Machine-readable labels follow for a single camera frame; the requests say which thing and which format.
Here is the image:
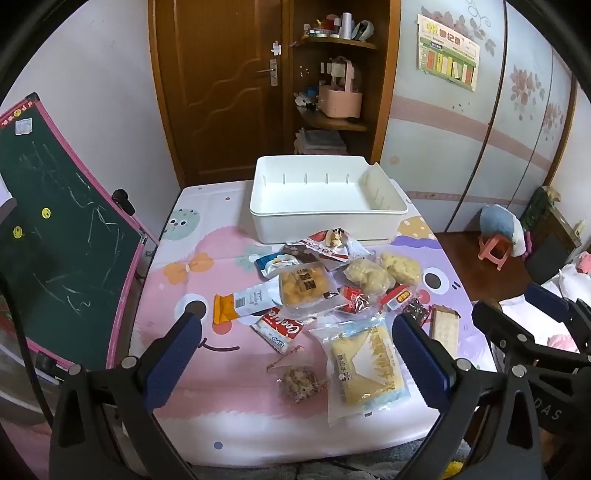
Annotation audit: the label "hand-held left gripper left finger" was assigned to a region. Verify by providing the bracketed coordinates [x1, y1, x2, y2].
[48, 311, 204, 480]

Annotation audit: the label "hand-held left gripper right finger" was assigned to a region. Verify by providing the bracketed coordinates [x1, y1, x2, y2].
[392, 314, 546, 480]

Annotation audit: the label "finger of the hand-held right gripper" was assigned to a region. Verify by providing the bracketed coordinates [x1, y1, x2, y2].
[471, 299, 579, 371]
[524, 281, 591, 342]

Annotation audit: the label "beige wafer packet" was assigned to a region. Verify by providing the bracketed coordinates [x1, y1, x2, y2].
[429, 305, 461, 358]

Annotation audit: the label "dark chocolate snack packet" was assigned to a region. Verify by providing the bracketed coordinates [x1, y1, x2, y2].
[402, 298, 433, 325]

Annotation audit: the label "red orange snack packet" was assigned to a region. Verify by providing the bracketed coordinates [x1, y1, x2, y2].
[381, 285, 419, 311]

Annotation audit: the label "small red snack packet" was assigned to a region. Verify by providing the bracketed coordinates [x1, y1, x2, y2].
[339, 285, 380, 315]

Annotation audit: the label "white orange snack packet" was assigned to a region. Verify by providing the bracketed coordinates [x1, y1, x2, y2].
[213, 284, 283, 326]

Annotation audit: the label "clear puffed rice snack packet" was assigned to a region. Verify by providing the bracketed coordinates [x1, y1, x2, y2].
[344, 258, 391, 296]
[379, 251, 423, 286]

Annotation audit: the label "red white cookie packet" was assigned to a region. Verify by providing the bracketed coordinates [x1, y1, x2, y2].
[252, 307, 319, 354]

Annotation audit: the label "clear nut cluster packet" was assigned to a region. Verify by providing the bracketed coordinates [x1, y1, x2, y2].
[265, 344, 331, 407]

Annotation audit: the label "clear packet of yellow cubes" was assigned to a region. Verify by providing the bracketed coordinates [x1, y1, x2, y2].
[278, 262, 336, 309]

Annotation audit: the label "small blue white snack packet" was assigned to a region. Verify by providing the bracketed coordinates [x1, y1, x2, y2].
[255, 253, 298, 278]

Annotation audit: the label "red white cake packet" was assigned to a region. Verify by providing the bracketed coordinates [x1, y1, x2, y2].
[307, 227, 370, 265]

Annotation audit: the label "dark brown snack packet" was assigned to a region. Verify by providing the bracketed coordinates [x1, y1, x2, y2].
[283, 243, 324, 266]

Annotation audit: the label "white plastic storage box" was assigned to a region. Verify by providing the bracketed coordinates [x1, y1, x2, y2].
[249, 155, 409, 244]

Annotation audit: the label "white bedding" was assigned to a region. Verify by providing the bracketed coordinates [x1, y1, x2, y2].
[501, 265, 591, 352]

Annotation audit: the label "cartoon printed tablecloth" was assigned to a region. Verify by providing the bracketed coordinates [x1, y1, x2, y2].
[129, 180, 497, 457]

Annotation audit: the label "dark cabinet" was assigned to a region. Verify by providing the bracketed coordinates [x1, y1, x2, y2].
[521, 186, 583, 283]

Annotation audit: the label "pink plastic stool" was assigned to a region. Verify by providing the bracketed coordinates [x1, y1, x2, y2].
[478, 234, 513, 271]

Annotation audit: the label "floral sliding wardrobe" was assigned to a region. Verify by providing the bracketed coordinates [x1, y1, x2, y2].
[381, 0, 591, 234]

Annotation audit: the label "stack of folded cloths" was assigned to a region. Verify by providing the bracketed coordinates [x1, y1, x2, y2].
[294, 129, 348, 156]

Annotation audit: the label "wooden corner shelf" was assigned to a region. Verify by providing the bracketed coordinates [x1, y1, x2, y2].
[281, 0, 402, 164]

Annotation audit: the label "brown wooden door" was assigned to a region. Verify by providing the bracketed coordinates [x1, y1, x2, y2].
[148, 0, 296, 188]

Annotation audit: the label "small toy figures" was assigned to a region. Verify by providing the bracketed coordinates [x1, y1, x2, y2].
[294, 87, 320, 110]

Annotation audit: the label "cluster of small shelf items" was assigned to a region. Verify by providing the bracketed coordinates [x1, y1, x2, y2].
[302, 11, 377, 41]

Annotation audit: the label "black cable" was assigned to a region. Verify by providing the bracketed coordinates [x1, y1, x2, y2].
[0, 271, 57, 428]

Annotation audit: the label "green chalkboard easel pink frame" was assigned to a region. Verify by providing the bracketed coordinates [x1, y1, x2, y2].
[0, 93, 160, 370]

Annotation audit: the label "wall poster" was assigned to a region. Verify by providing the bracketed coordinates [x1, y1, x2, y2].
[418, 14, 481, 92]

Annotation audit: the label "pink handled basket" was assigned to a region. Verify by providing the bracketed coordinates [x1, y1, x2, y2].
[318, 56, 365, 118]

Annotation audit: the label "silver door handle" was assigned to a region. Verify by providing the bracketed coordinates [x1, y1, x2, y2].
[257, 59, 279, 87]

